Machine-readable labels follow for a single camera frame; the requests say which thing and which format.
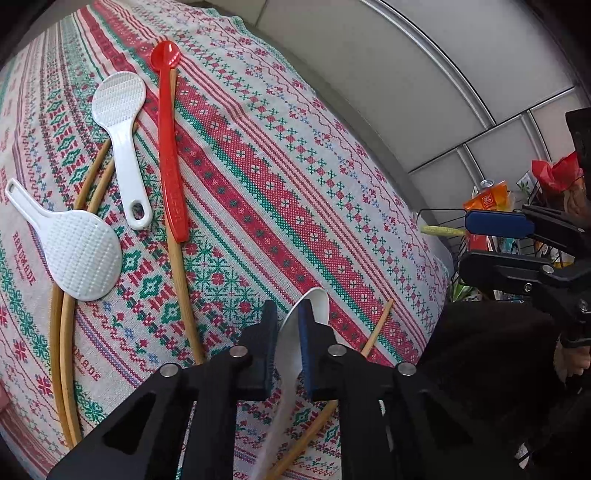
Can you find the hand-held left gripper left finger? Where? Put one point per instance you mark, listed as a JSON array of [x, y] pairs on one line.
[[261, 364]]

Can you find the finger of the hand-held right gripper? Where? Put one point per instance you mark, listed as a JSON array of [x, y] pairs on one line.
[[503, 272], [498, 224]]

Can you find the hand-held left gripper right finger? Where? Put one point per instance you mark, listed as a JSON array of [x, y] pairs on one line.
[[305, 350]]

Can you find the white plastic spoon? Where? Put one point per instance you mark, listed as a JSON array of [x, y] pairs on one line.
[[318, 307]]

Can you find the red plastic spoon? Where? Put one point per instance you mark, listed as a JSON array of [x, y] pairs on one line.
[[168, 152]]

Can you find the white rice paddle oval hole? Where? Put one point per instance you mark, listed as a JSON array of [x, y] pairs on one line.
[[119, 99]]

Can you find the person's right hand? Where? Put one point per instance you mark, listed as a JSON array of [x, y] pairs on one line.
[[575, 361]]

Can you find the orange snack packet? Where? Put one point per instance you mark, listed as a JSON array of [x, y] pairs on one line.
[[487, 199]]

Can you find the yellow bumpy object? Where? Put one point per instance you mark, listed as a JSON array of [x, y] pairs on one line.
[[436, 229]]

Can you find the red plastic bag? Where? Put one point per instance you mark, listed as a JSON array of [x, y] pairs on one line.
[[556, 173]]

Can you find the dark clothing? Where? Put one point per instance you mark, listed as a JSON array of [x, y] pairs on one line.
[[485, 369]]

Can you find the red green patterned tablecloth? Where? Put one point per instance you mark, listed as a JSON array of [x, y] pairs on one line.
[[277, 184]]

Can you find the metal framed frosted glass door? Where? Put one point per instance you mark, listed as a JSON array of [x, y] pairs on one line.
[[415, 69]]

